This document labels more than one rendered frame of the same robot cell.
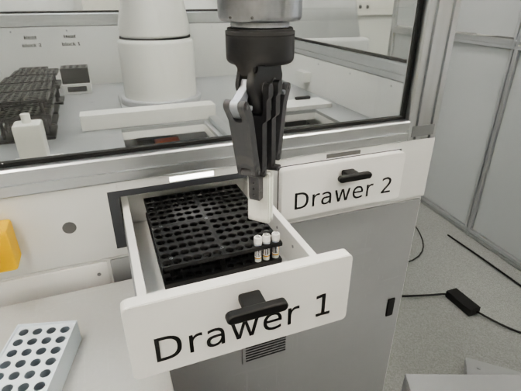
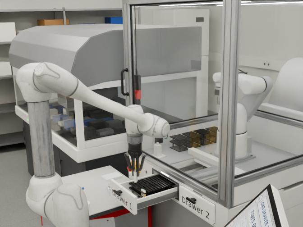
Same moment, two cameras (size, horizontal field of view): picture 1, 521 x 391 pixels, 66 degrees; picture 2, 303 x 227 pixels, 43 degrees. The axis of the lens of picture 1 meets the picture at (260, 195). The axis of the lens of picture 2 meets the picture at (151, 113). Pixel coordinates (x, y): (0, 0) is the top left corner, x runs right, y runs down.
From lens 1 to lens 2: 2.13 m
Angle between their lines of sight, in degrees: 73
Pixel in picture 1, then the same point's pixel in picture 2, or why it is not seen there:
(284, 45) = (130, 147)
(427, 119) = (223, 198)
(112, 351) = not seen: hidden behind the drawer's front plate
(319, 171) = (187, 192)
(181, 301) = (114, 184)
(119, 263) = not seen: hidden behind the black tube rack
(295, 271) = (126, 192)
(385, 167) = (206, 206)
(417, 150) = (221, 210)
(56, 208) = (145, 165)
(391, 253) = not seen: outside the picture
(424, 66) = (219, 175)
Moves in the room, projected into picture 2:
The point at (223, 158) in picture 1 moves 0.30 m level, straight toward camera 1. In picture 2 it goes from (170, 173) to (121, 180)
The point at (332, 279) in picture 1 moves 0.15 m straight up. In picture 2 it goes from (131, 200) to (130, 175)
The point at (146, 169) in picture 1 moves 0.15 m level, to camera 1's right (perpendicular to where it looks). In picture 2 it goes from (157, 166) to (162, 175)
